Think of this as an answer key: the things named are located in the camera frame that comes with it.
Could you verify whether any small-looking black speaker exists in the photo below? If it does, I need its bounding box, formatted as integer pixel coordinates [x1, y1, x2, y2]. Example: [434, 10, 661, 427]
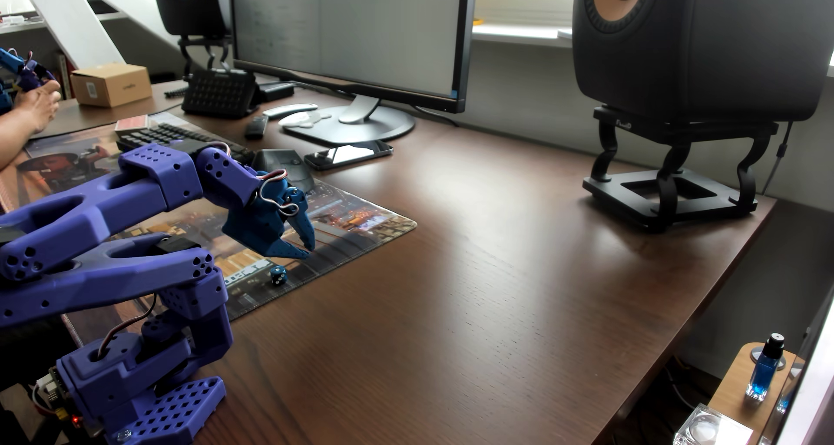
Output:
[152, 0, 230, 40]

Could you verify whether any blue leader arm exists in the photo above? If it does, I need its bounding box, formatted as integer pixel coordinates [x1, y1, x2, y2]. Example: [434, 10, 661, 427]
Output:
[0, 48, 57, 114]

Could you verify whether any person's forearm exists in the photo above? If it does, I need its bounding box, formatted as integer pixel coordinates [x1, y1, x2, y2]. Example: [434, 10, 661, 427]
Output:
[0, 109, 33, 171]

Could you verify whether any printed city desk mat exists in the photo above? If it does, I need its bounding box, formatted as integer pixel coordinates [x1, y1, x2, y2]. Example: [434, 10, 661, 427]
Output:
[0, 112, 418, 322]

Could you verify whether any small black box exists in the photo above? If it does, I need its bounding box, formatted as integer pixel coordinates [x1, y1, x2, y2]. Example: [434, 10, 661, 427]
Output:
[259, 80, 296, 104]

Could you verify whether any black speaker cable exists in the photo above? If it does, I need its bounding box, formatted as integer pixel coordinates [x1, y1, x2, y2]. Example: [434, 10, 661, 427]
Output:
[761, 121, 794, 196]

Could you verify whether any white remote control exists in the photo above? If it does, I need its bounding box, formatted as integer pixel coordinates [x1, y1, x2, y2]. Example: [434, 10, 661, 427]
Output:
[262, 103, 319, 120]

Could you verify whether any black vertical mouse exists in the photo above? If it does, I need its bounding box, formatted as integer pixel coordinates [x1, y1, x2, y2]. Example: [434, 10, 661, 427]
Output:
[251, 148, 316, 193]

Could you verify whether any white framed panel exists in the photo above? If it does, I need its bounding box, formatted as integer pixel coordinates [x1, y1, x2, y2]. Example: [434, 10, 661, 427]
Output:
[759, 282, 834, 445]

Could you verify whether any white flat mouse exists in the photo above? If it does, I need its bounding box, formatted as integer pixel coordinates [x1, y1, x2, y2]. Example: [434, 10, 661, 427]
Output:
[279, 110, 332, 130]

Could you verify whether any wooden side shelf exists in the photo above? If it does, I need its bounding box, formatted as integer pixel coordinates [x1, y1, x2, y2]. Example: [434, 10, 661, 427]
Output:
[708, 343, 800, 445]

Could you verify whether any red brown servo cable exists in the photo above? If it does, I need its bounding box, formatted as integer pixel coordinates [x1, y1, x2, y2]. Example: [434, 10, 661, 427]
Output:
[254, 168, 302, 217]

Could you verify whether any black smartphone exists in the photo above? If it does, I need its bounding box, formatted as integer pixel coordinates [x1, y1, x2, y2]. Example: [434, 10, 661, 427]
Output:
[304, 139, 394, 171]

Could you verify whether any black computer monitor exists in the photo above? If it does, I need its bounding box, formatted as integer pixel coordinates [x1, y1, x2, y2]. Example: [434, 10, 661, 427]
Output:
[229, 0, 477, 145]

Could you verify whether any robot controller board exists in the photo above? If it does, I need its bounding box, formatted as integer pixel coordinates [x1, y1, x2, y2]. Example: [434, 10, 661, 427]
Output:
[33, 367, 86, 430]

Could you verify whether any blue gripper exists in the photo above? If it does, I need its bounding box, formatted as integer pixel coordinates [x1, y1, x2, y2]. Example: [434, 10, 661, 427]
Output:
[223, 185, 317, 261]

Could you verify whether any black keyboard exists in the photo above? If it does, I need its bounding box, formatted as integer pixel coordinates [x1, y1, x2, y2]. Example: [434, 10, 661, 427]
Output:
[116, 122, 255, 167]

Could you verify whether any blue bottle black cap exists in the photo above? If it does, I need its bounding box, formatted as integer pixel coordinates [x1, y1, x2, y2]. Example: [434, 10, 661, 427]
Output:
[746, 333, 786, 402]

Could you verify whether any row of books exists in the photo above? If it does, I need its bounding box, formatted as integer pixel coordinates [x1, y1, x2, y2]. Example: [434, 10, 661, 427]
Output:
[55, 53, 74, 99]

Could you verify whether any cardboard box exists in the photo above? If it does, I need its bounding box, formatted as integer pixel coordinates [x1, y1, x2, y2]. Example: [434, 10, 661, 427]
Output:
[69, 63, 153, 109]

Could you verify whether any black speaker stand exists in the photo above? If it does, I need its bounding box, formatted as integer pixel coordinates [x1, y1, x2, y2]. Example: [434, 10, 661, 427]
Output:
[582, 105, 780, 233]
[177, 35, 233, 81]

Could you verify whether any white slanted beam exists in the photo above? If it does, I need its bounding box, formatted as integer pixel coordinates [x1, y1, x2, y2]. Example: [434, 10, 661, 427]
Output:
[16, 0, 126, 69]

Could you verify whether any black monitor cable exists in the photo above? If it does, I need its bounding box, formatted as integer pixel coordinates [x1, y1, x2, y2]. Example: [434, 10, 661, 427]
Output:
[410, 104, 460, 128]

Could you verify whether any large black speaker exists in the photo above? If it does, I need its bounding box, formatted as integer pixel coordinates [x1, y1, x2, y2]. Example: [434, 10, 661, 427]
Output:
[572, 0, 834, 124]

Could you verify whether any person's hand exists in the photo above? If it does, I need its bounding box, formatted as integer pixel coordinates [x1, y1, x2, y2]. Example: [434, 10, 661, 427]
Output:
[12, 80, 63, 134]

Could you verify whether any clear glass cube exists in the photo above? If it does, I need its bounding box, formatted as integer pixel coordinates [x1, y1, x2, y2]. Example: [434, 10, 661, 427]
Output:
[673, 404, 754, 445]

